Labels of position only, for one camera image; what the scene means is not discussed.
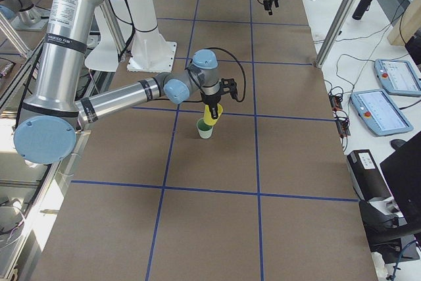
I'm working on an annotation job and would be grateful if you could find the yellow plastic cup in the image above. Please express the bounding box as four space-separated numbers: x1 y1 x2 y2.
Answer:
203 103 223 126

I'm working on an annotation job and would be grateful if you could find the green plastic cup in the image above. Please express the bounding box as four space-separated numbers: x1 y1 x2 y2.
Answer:
196 118 213 140

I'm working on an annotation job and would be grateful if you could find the black water bottle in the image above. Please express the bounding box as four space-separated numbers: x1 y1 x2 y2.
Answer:
352 0 372 20

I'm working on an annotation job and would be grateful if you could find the small electronics board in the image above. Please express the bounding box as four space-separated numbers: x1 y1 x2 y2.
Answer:
329 95 343 111

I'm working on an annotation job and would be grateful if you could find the wooden plank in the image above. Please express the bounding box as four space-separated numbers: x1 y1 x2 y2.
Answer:
387 0 420 46

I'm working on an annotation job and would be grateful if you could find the far blue teach pendant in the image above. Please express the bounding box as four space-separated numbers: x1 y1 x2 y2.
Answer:
374 59 420 97

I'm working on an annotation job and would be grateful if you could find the blue teach pendant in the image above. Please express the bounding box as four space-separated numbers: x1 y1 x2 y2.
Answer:
351 89 413 136
374 59 420 97

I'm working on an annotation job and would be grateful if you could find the near blue teach pendant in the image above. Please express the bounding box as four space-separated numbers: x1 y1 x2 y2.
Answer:
351 89 413 136

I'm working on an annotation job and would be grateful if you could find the black cardboard box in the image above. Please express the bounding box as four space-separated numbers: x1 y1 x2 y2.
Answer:
347 149 392 202

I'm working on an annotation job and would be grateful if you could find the black computer mouse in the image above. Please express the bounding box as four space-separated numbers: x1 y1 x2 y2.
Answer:
390 139 406 150

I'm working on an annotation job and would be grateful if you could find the black computer monitor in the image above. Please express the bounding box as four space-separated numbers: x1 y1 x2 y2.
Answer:
380 132 420 232

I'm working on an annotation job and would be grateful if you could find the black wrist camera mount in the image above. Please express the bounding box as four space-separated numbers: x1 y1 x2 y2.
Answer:
220 78 238 101

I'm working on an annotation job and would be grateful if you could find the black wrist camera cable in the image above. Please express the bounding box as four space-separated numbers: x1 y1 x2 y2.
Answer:
203 47 247 103

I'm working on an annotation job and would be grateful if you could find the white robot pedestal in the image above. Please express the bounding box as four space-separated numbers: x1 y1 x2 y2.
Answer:
84 0 178 74

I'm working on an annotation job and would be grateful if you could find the aluminium frame post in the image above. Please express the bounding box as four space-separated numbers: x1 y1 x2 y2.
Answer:
314 0 355 68

